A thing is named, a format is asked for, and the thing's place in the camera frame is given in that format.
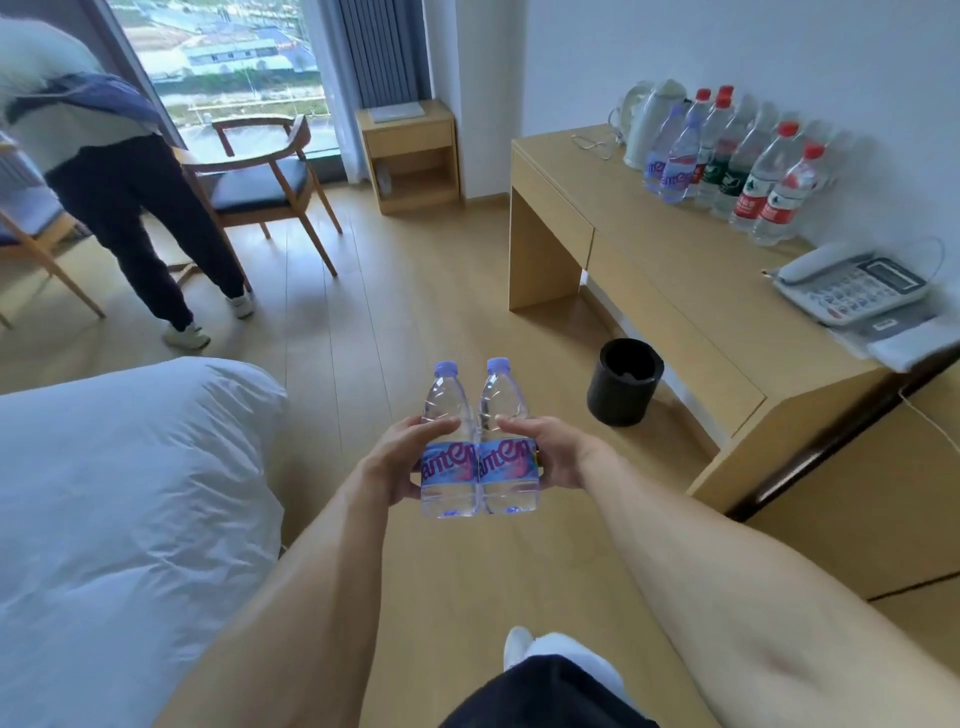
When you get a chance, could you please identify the person's left hand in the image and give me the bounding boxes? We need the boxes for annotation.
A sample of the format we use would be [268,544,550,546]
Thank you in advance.
[361,414,463,508]

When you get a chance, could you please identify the thin grey telephone wire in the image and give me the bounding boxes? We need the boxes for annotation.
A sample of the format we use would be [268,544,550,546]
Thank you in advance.
[918,236,948,286]

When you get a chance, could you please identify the large glass window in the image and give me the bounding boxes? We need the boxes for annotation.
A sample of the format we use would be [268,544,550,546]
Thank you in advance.
[104,0,335,159]

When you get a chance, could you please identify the low wooden cabinet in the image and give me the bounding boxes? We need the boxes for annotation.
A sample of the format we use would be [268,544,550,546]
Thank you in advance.
[354,99,463,217]

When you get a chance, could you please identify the purple cap water bottle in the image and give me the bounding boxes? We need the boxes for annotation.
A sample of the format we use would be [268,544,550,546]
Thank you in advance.
[659,112,706,205]
[419,361,481,520]
[643,102,688,195]
[477,357,541,517]

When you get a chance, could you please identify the white sheer curtain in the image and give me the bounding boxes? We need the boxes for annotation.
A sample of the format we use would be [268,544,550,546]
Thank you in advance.
[299,0,369,185]

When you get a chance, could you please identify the thin white cable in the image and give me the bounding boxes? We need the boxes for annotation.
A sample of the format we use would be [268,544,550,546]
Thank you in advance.
[899,389,960,436]

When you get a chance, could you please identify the green label water bottle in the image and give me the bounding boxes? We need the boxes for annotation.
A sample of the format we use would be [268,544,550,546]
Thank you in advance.
[693,101,755,210]
[710,108,781,220]

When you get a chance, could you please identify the wooden table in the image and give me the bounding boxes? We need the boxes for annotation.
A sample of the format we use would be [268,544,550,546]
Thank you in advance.
[508,123,901,515]

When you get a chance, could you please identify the white electric kettle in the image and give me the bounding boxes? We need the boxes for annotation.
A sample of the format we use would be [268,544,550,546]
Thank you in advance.
[622,78,690,172]

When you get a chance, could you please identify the white telephone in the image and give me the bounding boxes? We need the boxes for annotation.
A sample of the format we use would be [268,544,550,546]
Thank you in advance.
[764,241,931,328]

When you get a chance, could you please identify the person's right forearm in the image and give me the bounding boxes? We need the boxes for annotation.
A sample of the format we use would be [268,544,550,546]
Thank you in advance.
[581,446,960,728]

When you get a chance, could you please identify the white sneaker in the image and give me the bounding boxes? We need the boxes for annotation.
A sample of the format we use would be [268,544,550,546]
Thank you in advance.
[502,626,534,673]

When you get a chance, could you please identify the black t-shirt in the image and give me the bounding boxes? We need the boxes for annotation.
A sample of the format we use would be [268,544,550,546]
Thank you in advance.
[438,654,661,728]

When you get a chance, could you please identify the bagged remote control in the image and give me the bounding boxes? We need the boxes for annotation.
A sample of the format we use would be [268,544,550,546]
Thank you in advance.
[828,307,960,374]

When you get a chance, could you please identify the white bed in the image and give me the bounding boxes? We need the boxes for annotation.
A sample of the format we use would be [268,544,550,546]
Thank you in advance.
[0,357,290,728]

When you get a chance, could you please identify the person's right hand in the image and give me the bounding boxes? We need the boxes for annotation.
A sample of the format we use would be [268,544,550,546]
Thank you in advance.
[496,414,613,493]

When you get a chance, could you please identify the person's left forearm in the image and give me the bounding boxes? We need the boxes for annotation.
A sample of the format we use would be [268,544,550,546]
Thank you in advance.
[153,472,395,728]

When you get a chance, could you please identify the blue-grey curtain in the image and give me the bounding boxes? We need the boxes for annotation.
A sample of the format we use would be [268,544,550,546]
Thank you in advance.
[337,0,434,110]

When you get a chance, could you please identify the wooden armchair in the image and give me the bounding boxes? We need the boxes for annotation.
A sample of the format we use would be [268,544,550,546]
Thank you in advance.
[0,142,106,331]
[173,114,344,279]

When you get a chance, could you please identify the black trash bin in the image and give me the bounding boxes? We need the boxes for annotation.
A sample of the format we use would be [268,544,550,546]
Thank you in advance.
[586,337,667,429]

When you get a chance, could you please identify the light denim shorts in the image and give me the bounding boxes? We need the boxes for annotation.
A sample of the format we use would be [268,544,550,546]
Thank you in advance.
[524,632,628,699]

